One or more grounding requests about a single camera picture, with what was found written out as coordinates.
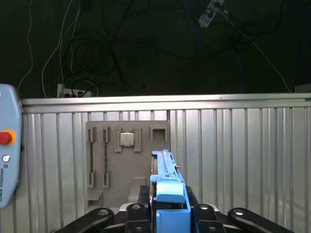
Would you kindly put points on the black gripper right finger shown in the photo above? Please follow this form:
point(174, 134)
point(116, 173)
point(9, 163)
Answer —
point(204, 218)

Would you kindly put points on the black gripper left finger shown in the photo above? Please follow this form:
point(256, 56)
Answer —
point(136, 218)

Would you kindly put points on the hard disk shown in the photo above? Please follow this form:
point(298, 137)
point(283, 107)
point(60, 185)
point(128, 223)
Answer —
point(170, 194)

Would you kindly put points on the grey parts rack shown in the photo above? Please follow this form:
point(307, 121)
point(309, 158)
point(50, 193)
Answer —
point(126, 170)

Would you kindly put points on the silver CPU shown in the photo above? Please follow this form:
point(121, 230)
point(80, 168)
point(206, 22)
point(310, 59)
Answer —
point(127, 139)

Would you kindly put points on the white power strip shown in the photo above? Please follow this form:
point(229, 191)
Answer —
point(206, 18)
point(73, 92)

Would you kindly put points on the pale blue teach pendant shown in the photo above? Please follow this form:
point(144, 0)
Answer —
point(9, 109)

